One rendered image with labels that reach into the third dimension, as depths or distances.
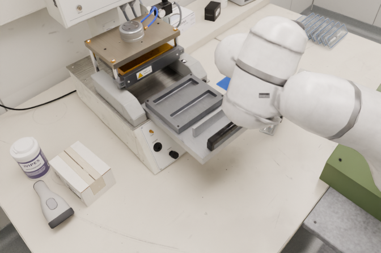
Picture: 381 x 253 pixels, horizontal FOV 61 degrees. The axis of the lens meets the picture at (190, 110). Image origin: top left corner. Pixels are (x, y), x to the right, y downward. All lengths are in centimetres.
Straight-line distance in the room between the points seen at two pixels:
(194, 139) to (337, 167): 45
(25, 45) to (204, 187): 92
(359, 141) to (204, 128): 48
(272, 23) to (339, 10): 292
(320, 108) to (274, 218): 59
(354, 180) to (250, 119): 57
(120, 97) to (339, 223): 78
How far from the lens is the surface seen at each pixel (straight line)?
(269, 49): 58
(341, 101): 57
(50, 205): 110
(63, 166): 115
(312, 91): 55
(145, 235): 106
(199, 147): 93
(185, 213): 107
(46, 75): 160
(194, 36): 168
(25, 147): 117
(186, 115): 100
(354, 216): 116
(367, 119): 60
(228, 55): 68
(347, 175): 111
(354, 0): 342
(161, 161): 114
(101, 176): 108
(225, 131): 92
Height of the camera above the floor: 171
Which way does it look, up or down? 45 degrees down
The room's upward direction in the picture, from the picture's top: 3 degrees counter-clockwise
